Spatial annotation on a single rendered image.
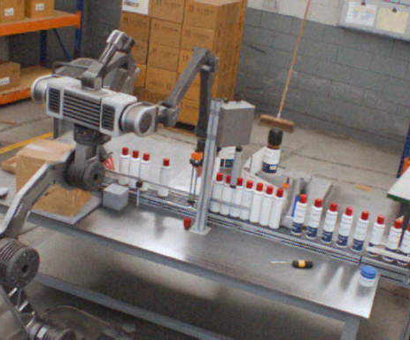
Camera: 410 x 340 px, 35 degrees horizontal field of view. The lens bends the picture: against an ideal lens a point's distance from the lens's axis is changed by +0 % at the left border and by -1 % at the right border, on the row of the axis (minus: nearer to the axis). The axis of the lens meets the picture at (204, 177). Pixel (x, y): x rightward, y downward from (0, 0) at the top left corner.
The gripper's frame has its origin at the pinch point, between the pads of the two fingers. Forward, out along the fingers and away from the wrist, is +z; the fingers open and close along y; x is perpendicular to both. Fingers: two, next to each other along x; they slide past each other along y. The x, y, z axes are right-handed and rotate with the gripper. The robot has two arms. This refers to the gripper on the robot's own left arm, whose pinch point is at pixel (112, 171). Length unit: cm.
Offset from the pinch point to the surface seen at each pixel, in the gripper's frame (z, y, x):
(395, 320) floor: 177, 92, -62
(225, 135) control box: 11, -17, -75
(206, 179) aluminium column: 25, -17, -55
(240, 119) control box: 9, -11, -83
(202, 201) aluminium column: 34, -16, -46
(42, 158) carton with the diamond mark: -23, -45, -1
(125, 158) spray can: -2.2, -1.9, -12.1
